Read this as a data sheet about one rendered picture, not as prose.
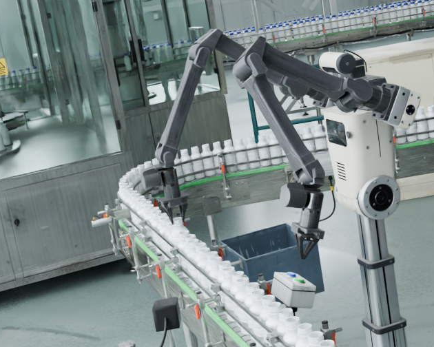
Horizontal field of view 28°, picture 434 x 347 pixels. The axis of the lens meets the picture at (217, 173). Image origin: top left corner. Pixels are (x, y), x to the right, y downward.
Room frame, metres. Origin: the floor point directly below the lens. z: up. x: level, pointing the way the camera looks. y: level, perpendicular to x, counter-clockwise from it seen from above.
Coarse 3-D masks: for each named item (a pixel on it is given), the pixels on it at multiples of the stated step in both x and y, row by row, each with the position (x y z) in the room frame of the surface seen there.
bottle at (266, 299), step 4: (264, 296) 2.22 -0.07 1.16; (268, 296) 2.22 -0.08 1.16; (272, 296) 2.22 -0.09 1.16; (264, 300) 2.19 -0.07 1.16; (268, 300) 2.19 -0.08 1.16; (272, 300) 2.19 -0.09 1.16; (264, 304) 2.20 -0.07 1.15; (264, 308) 2.20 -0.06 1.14; (264, 312) 2.19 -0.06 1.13; (260, 316) 2.20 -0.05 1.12; (264, 316) 2.19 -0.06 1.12; (268, 316) 2.18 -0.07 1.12; (264, 320) 2.18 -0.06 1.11; (264, 328) 2.19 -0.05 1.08; (264, 332) 2.19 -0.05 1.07; (264, 336) 2.20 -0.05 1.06; (264, 340) 2.20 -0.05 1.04; (268, 344) 2.18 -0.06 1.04
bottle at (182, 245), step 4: (180, 232) 2.95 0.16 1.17; (184, 232) 2.95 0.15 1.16; (188, 232) 2.93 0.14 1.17; (180, 236) 2.92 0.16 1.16; (184, 236) 2.92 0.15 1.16; (180, 240) 2.93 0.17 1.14; (184, 240) 2.92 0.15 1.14; (180, 244) 2.92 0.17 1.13; (184, 244) 2.92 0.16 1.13; (180, 248) 2.92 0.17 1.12; (184, 248) 2.91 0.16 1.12; (184, 252) 2.91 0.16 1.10; (180, 256) 2.92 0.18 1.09; (180, 260) 2.93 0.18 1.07; (184, 260) 2.91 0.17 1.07; (184, 264) 2.92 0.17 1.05; (184, 268) 2.92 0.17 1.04; (184, 276) 2.93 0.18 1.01
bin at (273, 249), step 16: (288, 224) 3.51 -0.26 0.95; (224, 240) 3.45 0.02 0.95; (240, 240) 3.47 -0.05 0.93; (256, 240) 3.50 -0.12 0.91; (272, 240) 3.52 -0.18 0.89; (288, 240) 3.54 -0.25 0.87; (304, 240) 3.36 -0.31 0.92; (224, 256) 3.42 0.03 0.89; (240, 256) 3.21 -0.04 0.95; (256, 256) 3.17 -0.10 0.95; (272, 256) 3.19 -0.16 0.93; (288, 256) 3.21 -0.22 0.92; (256, 272) 3.17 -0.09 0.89; (272, 272) 3.19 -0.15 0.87; (304, 272) 3.23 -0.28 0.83; (320, 272) 3.25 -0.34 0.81; (320, 288) 3.24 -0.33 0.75
